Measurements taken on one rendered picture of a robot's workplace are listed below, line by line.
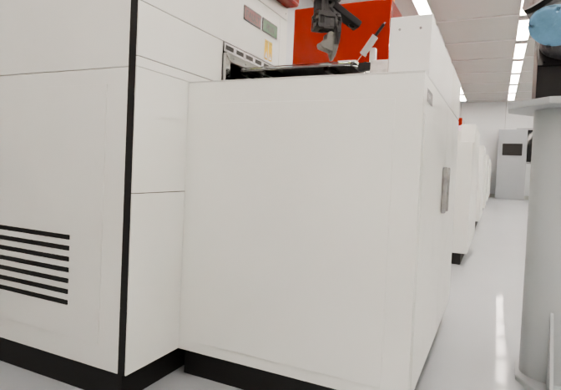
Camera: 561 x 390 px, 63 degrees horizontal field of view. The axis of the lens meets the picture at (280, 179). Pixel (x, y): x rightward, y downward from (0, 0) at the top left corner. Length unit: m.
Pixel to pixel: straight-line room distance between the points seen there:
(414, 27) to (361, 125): 0.26
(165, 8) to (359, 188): 0.66
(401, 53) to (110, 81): 0.70
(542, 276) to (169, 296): 1.05
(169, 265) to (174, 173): 0.25
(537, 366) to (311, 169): 0.90
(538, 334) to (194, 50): 1.27
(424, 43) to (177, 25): 0.63
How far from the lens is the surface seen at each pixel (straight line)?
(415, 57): 1.13
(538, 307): 1.55
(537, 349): 1.58
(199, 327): 1.31
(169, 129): 1.22
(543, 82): 1.53
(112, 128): 1.18
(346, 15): 1.62
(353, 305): 1.10
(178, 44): 1.28
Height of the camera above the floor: 0.60
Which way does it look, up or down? 2 degrees down
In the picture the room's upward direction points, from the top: 3 degrees clockwise
